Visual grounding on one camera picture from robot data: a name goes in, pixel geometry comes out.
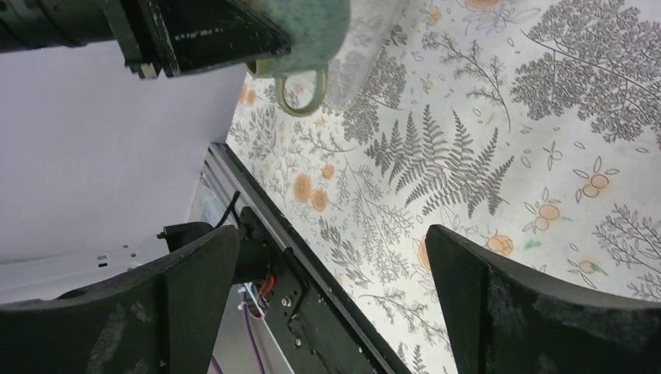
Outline green ceramic mug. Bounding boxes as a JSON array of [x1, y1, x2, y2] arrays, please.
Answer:
[[246, 0, 351, 117]]

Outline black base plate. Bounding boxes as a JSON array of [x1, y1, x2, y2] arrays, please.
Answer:
[[203, 143, 408, 373]]

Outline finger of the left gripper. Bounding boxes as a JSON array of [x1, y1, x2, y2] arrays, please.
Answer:
[[138, 0, 291, 78]]

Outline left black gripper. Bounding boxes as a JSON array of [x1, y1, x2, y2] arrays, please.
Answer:
[[1, 0, 161, 79]]

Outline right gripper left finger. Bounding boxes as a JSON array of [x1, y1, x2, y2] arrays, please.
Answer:
[[1, 226, 239, 373]]

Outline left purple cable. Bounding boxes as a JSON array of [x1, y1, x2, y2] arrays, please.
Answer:
[[209, 288, 267, 374]]

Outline floral tablecloth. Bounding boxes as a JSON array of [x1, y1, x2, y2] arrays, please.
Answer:
[[228, 1, 660, 373]]

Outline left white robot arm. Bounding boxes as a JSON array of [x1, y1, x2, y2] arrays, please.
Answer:
[[1, 1, 290, 303]]

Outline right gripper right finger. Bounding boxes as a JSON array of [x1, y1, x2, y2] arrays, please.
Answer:
[[426, 224, 660, 373]]

